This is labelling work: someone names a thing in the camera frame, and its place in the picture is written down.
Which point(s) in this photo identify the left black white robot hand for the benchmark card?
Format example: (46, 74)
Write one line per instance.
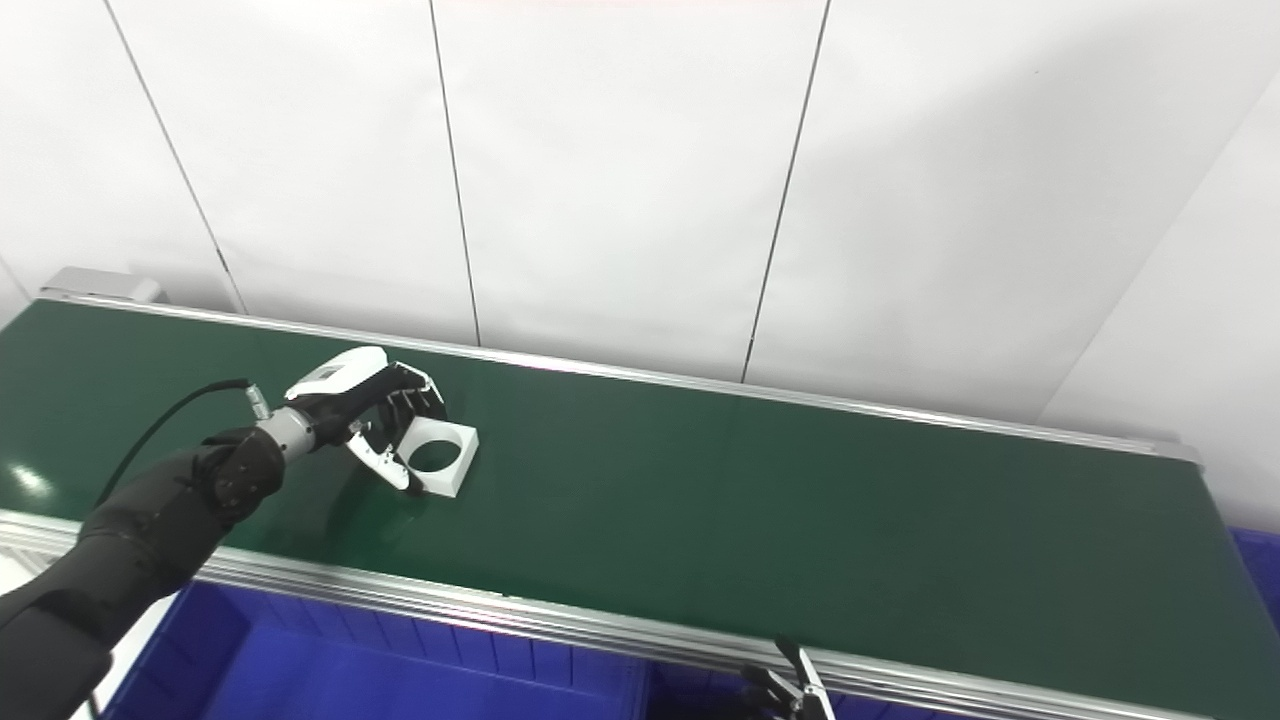
(350, 395)

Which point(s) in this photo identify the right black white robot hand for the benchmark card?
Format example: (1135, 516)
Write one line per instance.
(800, 690)

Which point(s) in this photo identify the white square part round hole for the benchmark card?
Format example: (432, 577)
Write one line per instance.
(455, 465)

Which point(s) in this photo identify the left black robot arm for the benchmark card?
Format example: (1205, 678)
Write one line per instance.
(150, 540)

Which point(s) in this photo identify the large blue plastic bin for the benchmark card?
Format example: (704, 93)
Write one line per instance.
(1262, 580)

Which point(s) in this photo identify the green conveyor belt aluminium frame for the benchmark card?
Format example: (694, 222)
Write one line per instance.
(760, 500)

